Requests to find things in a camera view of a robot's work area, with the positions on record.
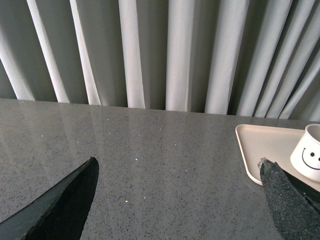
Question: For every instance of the white smiley mug black handle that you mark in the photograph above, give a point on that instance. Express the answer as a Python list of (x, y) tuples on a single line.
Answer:
[(305, 157)]

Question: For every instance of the cream rectangular tray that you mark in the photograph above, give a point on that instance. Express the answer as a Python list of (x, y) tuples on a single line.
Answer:
[(274, 143)]

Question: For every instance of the white pleated curtain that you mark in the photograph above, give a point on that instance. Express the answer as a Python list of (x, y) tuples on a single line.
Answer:
[(255, 58)]

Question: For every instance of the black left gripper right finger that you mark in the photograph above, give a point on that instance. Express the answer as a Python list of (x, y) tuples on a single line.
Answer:
[(293, 204)]

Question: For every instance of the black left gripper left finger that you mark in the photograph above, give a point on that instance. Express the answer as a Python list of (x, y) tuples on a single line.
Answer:
[(58, 214)]

